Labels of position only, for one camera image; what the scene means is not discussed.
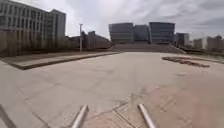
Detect grey stone slab plaza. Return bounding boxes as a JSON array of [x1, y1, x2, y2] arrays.
[[0, 51, 224, 128]]

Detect low brown building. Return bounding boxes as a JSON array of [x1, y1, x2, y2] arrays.
[[69, 30, 112, 51]]

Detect wide grey stone stairs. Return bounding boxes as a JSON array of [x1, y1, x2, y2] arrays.
[[107, 42, 187, 55]]

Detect pale lamp pole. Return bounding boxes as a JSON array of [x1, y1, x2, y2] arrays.
[[78, 23, 84, 53]]

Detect wide layered glass building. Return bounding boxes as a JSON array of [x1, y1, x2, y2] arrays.
[[108, 21, 176, 45]]

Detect robot's own part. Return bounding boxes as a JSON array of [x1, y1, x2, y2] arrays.
[[137, 103, 157, 128], [70, 104, 89, 128]]

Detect raised stone kerb strip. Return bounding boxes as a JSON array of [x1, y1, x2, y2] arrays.
[[0, 50, 120, 71]]

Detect small dark building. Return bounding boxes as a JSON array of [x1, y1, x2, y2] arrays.
[[173, 32, 191, 47]]

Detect brown dirt patch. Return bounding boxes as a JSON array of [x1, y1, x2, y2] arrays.
[[161, 55, 211, 69]]

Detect tall grey office building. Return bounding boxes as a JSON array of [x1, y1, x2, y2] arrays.
[[0, 0, 67, 57]]

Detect low pale building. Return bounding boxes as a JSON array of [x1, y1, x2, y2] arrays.
[[192, 34, 224, 53]]

